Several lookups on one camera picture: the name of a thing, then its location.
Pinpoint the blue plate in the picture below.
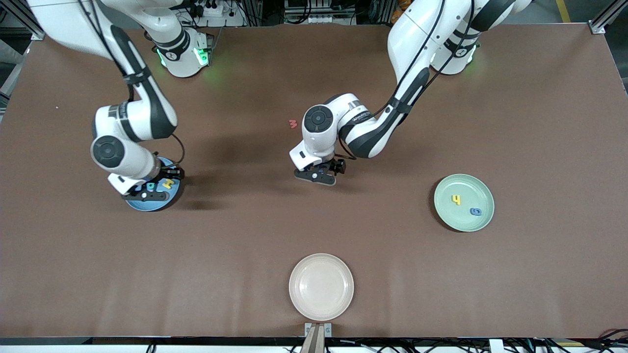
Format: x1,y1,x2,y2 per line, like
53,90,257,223
124,157,182,212

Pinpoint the beige plate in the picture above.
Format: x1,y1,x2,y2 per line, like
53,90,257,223
288,253,355,322

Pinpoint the green plate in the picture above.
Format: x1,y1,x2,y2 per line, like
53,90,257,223
434,174,495,232

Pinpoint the metal equipment rack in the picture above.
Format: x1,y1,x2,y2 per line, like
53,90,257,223
284,0,357,26

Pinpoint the white power strip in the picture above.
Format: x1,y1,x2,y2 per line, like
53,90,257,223
189,0,246,27

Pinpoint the pile of orange objects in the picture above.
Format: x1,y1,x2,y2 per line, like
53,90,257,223
391,0,410,24

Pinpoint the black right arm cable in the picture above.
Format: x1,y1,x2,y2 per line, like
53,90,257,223
76,0,186,168

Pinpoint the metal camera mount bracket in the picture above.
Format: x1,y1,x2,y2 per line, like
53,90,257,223
304,323,333,353

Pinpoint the aluminium frame profile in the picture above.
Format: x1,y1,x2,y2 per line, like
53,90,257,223
0,0,48,41
589,0,628,35

